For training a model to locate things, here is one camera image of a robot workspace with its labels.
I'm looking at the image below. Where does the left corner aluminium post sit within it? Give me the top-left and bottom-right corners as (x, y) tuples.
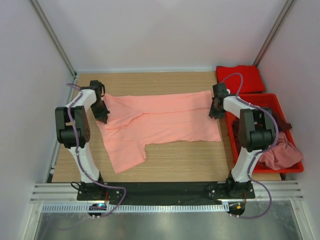
(29, 0), (77, 78)

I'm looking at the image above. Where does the right corner aluminium post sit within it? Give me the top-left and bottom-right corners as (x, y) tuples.
(253, 0), (297, 68)

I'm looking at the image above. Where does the red plastic bin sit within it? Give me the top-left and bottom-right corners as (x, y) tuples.
(221, 93), (305, 174)

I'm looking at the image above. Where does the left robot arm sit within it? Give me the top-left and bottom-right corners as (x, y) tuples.
(54, 80), (110, 200)

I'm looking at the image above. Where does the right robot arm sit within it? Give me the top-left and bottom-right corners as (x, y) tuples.
(208, 83), (279, 199)

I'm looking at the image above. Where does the corner aluminium post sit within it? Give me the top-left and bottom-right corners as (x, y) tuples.
(29, 0), (77, 78)
(253, 0), (297, 68)

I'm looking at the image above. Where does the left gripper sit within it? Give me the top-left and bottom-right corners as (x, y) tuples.
(90, 99), (110, 124)

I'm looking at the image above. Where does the folded red t shirt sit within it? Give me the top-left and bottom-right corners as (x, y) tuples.
(215, 65), (266, 94)

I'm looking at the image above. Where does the dusty pink t shirt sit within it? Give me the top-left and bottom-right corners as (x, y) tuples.
(258, 132), (303, 171)

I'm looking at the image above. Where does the dark maroon t shirt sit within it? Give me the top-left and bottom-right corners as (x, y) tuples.
(226, 111), (292, 154)

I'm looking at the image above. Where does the salmon pink t shirt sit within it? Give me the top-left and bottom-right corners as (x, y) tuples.
(97, 90), (222, 174)

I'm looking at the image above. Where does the aluminium frame rail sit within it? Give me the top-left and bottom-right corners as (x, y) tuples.
(30, 180), (304, 202)

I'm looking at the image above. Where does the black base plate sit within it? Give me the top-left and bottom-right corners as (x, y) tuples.
(71, 181), (256, 206)

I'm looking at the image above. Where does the slotted cable duct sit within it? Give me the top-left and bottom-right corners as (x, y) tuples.
(41, 203), (229, 214)

